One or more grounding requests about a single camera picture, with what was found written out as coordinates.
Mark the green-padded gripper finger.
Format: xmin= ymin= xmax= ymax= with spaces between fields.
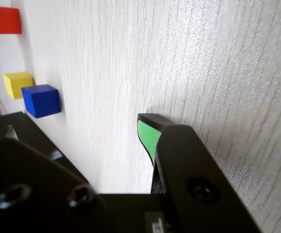
xmin=137 ymin=113 xmax=172 ymax=168

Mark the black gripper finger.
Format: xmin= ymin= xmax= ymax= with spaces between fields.
xmin=151 ymin=124 xmax=264 ymax=233

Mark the blue cube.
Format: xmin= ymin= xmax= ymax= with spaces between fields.
xmin=21 ymin=84 xmax=62 ymax=119

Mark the yellow cube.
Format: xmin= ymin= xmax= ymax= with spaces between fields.
xmin=3 ymin=71 xmax=35 ymax=100

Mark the red cube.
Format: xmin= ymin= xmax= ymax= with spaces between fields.
xmin=0 ymin=5 xmax=22 ymax=34

